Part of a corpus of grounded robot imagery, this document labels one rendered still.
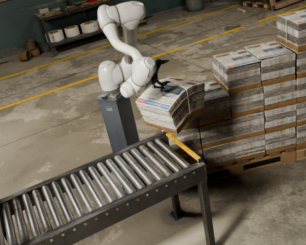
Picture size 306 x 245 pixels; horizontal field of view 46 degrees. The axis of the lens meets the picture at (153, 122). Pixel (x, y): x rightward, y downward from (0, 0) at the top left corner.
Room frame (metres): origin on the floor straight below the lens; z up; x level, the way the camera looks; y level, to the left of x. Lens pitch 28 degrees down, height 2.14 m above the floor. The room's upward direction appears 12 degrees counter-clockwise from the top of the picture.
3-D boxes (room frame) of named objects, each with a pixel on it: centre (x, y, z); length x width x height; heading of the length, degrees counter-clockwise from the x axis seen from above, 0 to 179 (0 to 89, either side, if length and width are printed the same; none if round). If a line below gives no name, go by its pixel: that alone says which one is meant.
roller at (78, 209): (1.81, 0.58, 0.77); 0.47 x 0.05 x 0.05; 21
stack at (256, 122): (2.85, -0.65, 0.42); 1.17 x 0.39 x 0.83; 93
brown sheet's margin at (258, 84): (2.86, -0.78, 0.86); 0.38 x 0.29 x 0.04; 5
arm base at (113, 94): (2.77, 0.29, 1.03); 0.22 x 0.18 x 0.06; 145
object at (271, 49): (2.90, -1.07, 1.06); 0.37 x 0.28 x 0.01; 2
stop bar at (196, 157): (2.08, -0.17, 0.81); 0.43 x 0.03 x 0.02; 21
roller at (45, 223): (1.74, 0.76, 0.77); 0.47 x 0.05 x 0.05; 21
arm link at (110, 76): (2.79, 0.27, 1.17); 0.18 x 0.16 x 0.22; 103
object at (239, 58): (2.85, -0.78, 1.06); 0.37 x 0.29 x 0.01; 5
